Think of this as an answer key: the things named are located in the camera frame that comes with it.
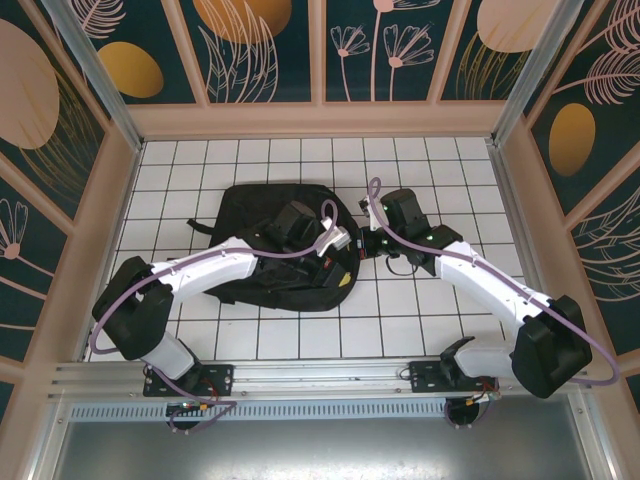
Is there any black fabric backpack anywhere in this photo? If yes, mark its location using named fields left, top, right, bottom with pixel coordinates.
left=187, top=182, right=369, bottom=314

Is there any small green circuit board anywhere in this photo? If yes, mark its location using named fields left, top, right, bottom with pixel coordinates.
left=166, top=400, right=211, bottom=417

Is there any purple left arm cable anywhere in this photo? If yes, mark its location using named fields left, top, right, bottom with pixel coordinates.
left=89, top=199, right=344, bottom=434

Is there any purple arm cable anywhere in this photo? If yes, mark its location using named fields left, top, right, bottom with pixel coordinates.
left=367, top=177, right=622, bottom=432
left=89, top=199, right=344, bottom=434

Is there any aluminium side rail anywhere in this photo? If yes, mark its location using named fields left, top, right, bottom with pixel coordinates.
left=487, top=139, right=561, bottom=354

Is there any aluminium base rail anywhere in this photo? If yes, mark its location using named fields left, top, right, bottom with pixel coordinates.
left=47, top=352, right=594, bottom=401

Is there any slotted grey cable duct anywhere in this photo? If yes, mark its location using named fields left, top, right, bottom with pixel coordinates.
left=69, top=402, right=454, bottom=422

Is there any aluminium frame post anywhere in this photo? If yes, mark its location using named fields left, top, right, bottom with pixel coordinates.
left=42, top=0, right=146, bottom=154
left=491, top=0, right=587, bottom=147

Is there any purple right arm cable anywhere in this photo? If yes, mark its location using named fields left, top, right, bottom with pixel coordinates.
left=367, top=177, right=622, bottom=432

